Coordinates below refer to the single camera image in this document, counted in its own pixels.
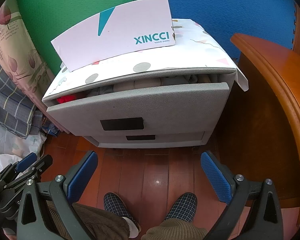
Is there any red underwear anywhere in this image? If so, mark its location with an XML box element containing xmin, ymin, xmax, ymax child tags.
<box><xmin>57</xmin><ymin>94</ymin><xmax>78</xmax><ymax>104</ymax></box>

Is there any wooden top drawer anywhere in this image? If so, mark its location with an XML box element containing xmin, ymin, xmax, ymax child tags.
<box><xmin>48</xmin><ymin>82</ymin><xmax>230</xmax><ymax>136</ymax></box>

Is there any grey lower drawer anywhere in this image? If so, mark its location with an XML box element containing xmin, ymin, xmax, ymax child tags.
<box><xmin>85</xmin><ymin>132</ymin><xmax>205</xmax><ymax>144</ymax></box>

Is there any left plaid slipper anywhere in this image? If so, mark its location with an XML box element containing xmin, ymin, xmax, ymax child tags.
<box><xmin>104</xmin><ymin>192</ymin><xmax>141</xmax><ymax>238</ymax></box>

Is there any plaid slipper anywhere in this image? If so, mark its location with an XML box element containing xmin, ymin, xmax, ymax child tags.
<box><xmin>104</xmin><ymin>192</ymin><xmax>141</xmax><ymax>238</ymax></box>
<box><xmin>164</xmin><ymin>192</ymin><xmax>198</xmax><ymax>223</ymax></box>

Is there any right plaid slipper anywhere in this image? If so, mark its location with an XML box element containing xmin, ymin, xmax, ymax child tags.
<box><xmin>164</xmin><ymin>192</ymin><xmax>198</xmax><ymax>223</ymax></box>

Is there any blue packet on floor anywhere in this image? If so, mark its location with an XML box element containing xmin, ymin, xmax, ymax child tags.
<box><xmin>41</xmin><ymin>119</ymin><xmax>60</xmax><ymax>137</ymax></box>

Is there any grey plaid blanket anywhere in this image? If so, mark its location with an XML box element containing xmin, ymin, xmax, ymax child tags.
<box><xmin>0</xmin><ymin>65</ymin><xmax>43</xmax><ymax>138</ymax></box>

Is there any pink floral curtain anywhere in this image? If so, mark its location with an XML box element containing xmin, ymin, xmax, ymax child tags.
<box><xmin>0</xmin><ymin>0</ymin><xmax>67</xmax><ymax>132</ymax></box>

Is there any white patterned cover cloth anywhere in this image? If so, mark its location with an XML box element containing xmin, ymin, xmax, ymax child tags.
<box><xmin>42</xmin><ymin>18</ymin><xmax>249</xmax><ymax>105</ymax></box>

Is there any pink XINCCI shoe box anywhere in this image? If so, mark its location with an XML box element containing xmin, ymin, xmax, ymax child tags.
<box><xmin>51</xmin><ymin>0</ymin><xmax>175</xmax><ymax>71</ymax></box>

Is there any brown corduroy left leg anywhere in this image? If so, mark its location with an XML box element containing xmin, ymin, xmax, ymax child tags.
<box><xmin>46</xmin><ymin>199</ymin><xmax>130</xmax><ymax>240</ymax></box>

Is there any brown corduroy leg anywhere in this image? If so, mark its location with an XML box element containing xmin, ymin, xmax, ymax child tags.
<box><xmin>46</xmin><ymin>199</ymin><xmax>130</xmax><ymax>240</ymax></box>
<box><xmin>141</xmin><ymin>218</ymin><xmax>208</xmax><ymax>240</ymax></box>

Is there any orange wooden bed frame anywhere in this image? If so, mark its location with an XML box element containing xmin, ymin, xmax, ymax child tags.
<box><xmin>230</xmin><ymin>32</ymin><xmax>300</xmax><ymax>228</ymax></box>

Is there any brown corduroy right leg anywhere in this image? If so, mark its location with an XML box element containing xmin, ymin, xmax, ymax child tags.
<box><xmin>141</xmin><ymin>218</ymin><xmax>208</xmax><ymax>240</ymax></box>

